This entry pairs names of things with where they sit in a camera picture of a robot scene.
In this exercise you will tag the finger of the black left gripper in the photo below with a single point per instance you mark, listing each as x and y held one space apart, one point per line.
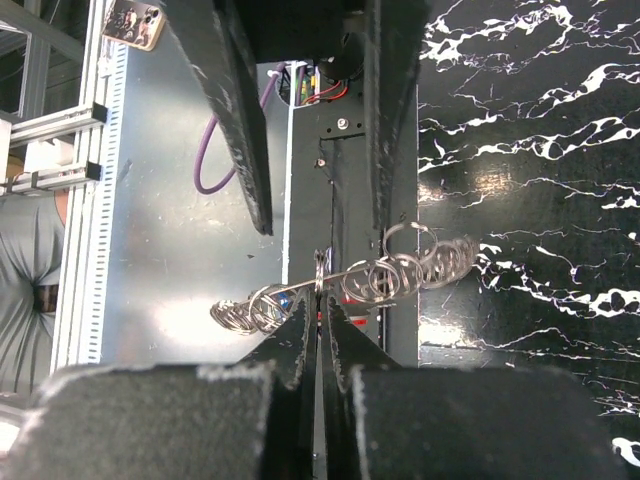
212 39
393 37

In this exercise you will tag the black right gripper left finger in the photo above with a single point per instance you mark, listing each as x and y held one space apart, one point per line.
290 353

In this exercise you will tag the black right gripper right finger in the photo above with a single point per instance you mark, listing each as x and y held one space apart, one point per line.
346 354

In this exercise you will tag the red plastic key tag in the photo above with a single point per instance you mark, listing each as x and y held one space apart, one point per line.
358 313

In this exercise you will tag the blue plastic key tag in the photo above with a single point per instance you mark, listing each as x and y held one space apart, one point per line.
284 300

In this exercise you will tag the smartphone with patterned case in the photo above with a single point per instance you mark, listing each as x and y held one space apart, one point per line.
135 24

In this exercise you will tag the person in grey shirt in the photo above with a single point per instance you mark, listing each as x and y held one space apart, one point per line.
32 240

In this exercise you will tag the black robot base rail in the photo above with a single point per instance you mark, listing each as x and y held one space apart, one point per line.
328 204

